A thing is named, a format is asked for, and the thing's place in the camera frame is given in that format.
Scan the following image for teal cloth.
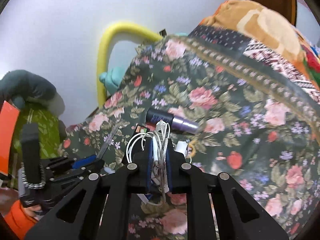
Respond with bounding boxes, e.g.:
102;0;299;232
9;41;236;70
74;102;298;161
99;66;131;95

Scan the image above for yellow foam tube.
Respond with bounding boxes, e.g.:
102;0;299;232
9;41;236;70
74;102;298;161
96;21;163;109

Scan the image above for orange box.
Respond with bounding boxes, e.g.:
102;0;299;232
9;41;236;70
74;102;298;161
0;100;20;177

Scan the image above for green leaf-print cloth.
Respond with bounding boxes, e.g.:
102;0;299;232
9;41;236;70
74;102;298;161
11;102;68;161

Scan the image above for silver foil strip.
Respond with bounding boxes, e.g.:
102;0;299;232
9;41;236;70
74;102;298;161
96;124;120;159

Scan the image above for yellow rubber band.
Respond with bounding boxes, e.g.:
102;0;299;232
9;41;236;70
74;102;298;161
186;141;201;161

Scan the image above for dark floral blanket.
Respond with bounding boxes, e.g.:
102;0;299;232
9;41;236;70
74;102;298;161
57;25;320;240

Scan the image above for white cable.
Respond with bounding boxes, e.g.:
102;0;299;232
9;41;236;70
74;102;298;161
126;120;172;205

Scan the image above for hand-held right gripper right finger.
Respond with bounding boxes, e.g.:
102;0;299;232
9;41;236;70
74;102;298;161
165;138;297;240

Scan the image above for person's left forearm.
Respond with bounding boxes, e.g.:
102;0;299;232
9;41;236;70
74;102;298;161
4;200;39;240

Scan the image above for small white plastic piece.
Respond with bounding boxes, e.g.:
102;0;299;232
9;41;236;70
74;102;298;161
175;141;189;154

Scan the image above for purple and black cosmetic tube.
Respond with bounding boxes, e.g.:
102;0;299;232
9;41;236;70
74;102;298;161
146;108;199;134

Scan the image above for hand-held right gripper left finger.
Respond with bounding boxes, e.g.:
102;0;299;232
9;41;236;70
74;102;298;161
24;138;153;240

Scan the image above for grey pillow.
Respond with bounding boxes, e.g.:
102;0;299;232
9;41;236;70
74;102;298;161
0;69;59;113

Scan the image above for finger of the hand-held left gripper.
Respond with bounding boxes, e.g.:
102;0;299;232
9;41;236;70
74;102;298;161
50;169;87;188
47;155;105;174

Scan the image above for colourful orange blanket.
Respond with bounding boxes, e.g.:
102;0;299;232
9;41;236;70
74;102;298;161
200;0;320;93

